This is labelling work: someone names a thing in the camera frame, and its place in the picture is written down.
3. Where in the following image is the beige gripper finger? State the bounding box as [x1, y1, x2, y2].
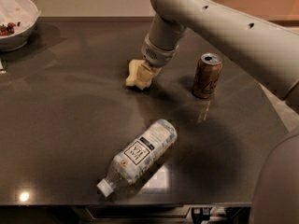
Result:
[135, 69, 153, 90]

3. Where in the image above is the yellow sponge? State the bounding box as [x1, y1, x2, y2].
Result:
[125, 60, 146, 90]

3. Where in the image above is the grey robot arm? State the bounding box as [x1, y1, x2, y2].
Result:
[135, 0, 299, 224]

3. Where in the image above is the brown soda can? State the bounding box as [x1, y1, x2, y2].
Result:
[192, 52, 222, 99]

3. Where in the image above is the clear plastic water bottle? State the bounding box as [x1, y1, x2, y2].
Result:
[97, 119, 178, 197]

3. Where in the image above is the white bowl with fruit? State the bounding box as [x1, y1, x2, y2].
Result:
[0, 0, 40, 51]

